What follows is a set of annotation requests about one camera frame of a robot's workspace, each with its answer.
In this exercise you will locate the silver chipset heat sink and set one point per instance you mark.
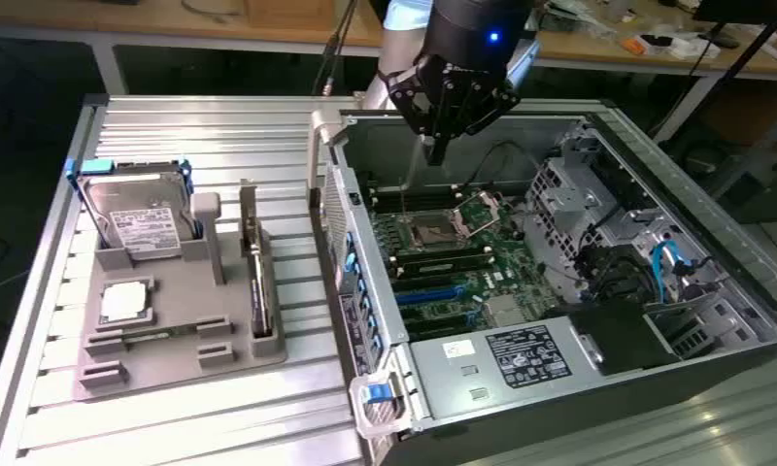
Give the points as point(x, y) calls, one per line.
point(505, 310)

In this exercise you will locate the black expansion slot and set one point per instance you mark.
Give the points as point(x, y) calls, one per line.
point(437, 325)

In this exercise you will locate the hard disk in blue carrier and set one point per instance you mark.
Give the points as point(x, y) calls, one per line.
point(138, 213)

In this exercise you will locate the thin metal locking lever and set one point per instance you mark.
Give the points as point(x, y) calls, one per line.
point(405, 199)

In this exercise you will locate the small orange object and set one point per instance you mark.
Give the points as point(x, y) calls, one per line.
point(633, 45)

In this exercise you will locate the open black PC case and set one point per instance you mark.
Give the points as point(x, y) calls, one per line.
point(686, 184)

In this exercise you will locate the blue expansion slot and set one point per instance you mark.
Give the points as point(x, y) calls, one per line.
point(426, 295)

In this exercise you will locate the metal socket cover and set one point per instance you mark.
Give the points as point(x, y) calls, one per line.
point(479, 213)

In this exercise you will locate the black slanted pole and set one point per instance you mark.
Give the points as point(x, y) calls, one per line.
point(725, 63)

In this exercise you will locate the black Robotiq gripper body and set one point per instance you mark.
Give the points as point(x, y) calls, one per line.
point(471, 29)

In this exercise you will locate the black installed RAM stick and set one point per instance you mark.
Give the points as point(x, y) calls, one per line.
point(439, 266)

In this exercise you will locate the CPU socket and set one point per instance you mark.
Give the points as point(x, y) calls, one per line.
point(431, 232)

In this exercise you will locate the black RAM slot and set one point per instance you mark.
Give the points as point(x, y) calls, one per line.
point(421, 192)
point(421, 204)

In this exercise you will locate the green RAM stick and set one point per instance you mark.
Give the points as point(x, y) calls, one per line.
point(161, 334)

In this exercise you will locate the grey plastic parts rack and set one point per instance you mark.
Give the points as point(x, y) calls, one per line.
point(187, 349)

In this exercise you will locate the grey case latch blue tab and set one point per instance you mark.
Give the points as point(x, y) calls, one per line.
point(378, 403)

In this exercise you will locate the wooden desk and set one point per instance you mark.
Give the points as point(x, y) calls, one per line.
point(167, 19)

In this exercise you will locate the black monitor stand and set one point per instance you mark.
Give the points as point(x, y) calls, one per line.
point(718, 36)

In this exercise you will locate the silver CPU chip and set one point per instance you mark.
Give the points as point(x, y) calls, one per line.
point(123, 302)

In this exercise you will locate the grey power supply with label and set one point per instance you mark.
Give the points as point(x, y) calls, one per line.
point(517, 359)

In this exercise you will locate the metal disk bay cage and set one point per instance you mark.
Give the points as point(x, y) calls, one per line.
point(569, 213)

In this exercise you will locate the green motherboard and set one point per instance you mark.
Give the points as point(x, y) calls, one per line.
point(512, 272)

